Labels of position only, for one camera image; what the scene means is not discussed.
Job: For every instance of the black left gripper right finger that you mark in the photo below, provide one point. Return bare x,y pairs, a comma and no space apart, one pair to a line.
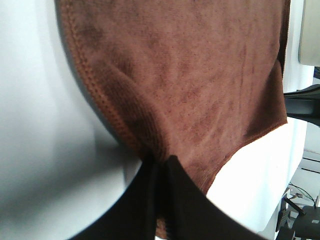
191,216

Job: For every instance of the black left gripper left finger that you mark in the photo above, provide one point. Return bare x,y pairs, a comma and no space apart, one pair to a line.
133,216

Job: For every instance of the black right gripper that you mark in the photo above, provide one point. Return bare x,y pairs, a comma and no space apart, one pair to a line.
304,104

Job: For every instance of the brown microfiber towel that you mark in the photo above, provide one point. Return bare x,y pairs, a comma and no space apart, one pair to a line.
195,79

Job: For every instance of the beige plastic bin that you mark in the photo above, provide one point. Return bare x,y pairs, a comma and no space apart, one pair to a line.
309,45

